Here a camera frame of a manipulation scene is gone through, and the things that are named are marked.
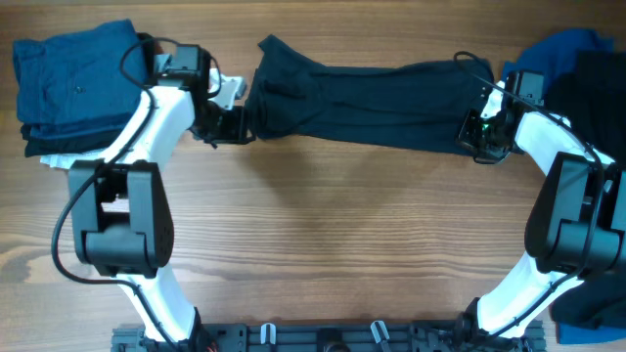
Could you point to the folded white garment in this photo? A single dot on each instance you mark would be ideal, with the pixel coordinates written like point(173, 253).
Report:
point(65, 161)

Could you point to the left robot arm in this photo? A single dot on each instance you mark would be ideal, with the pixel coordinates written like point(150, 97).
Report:
point(121, 220)

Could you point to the folded light grey garment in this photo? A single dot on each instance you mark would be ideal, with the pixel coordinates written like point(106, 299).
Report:
point(162, 62)

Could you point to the folded blue shorts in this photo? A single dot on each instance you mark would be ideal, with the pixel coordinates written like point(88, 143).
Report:
point(73, 78)

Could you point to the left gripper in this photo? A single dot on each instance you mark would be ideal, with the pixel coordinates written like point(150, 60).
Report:
point(236, 133)

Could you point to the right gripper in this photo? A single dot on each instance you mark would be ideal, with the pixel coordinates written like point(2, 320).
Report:
point(467, 139)

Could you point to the dark green t-shirt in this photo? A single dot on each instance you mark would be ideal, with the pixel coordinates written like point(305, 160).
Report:
point(417, 107)

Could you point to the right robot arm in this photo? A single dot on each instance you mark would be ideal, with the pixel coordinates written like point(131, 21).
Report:
point(575, 230)

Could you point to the folded black garment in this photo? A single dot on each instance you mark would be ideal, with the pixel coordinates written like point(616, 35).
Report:
point(73, 144)

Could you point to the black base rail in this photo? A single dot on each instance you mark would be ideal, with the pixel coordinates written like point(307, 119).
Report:
point(419, 336)

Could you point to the bright blue t-shirt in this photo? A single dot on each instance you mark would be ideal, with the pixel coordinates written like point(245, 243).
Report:
point(553, 57)

